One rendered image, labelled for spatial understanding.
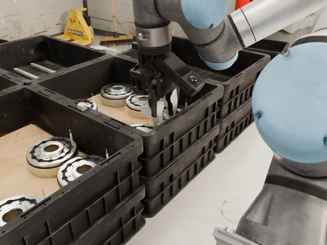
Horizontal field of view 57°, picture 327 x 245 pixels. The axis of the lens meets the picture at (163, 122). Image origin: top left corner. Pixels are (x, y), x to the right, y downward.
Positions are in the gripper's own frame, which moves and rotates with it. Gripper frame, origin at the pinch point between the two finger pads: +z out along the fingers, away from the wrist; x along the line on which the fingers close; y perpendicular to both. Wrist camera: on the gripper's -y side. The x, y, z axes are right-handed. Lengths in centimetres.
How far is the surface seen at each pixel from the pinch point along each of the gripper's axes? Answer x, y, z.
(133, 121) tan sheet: 2.5, 9.3, 2.0
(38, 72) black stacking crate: -2, 61, 3
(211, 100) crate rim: -6.3, -8.7, -5.9
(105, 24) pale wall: -249, 315, 96
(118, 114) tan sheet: 2.2, 15.3, 2.1
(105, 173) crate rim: 26.6, -8.7, -9.3
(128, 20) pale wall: -253, 270, 84
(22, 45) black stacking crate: -4, 70, -5
